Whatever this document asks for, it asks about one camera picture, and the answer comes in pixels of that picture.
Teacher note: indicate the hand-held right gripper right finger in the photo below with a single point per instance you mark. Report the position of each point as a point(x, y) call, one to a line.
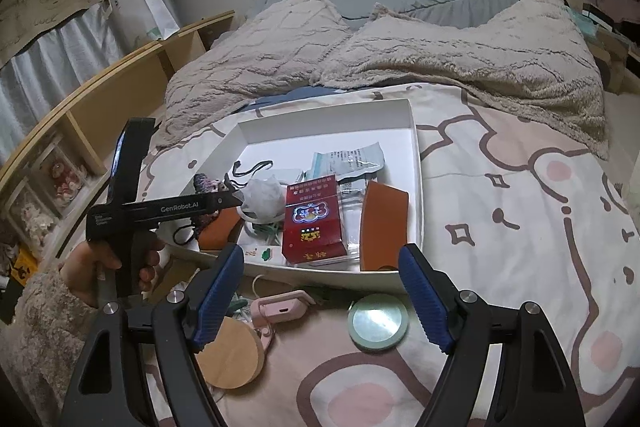
point(425, 297)

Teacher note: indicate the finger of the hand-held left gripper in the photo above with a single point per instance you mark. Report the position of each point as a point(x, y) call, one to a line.
point(227, 199)

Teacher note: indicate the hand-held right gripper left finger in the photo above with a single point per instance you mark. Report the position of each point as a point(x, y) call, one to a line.
point(220, 292)

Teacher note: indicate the green round compact mirror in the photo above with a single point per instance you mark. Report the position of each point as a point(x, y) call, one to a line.
point(378, 322)

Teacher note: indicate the pale pink plug adapter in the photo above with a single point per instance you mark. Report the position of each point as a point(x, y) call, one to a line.
point(282, 307)

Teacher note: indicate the round wooden lid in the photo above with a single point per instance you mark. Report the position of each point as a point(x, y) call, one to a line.
point(232, 357)

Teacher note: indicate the brown leather sleeve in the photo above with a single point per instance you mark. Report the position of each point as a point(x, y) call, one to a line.
point(382, 227)
point(220, 232)

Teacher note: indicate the red cigarette box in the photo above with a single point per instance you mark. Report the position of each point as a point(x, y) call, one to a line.
point(312, 222)

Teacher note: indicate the white shallow cardboard box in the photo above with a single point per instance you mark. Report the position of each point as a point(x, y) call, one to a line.
point(325, 127)

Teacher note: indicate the person's left forearm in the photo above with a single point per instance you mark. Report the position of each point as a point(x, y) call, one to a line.
point(45, 322)

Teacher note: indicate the person's left hand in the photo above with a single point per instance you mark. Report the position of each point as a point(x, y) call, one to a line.
point(85, 272)

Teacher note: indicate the white mesh bag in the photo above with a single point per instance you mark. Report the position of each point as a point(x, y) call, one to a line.
point(262, 199)

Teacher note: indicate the green hair clip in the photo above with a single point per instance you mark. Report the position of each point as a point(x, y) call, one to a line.
point(266, 253)

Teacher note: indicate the red white plush toy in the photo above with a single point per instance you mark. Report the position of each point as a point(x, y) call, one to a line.
point(65, 179)

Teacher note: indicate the beige plush toy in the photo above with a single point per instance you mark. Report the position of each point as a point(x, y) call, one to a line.
point(35, 222)

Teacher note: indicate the printed bed sheet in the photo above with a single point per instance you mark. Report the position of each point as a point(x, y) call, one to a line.
point(500, 217)

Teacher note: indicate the blue sheet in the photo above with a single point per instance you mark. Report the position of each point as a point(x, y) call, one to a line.
point(280, 99)

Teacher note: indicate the wooden shelf unit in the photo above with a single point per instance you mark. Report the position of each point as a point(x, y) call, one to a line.
point(130, 97)

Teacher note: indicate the clear plastic case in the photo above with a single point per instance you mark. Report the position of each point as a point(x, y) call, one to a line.
point(352, 207)

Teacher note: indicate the blue-grey foil packet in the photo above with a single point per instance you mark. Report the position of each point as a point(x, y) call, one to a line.
point(350, 162)

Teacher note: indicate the pale striped curtain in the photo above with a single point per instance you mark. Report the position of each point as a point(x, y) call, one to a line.
point(60, 72)

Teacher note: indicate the white tote bag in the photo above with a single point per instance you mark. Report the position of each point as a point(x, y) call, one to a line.
point(145, 12)

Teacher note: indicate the beige fluffy blanket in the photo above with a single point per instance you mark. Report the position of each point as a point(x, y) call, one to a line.
point(400, 57)

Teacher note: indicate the wooden stool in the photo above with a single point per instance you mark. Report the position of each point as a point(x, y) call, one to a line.
point(615, 62)

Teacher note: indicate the teal pack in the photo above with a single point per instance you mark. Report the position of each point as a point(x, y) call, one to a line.
point(582, 22)

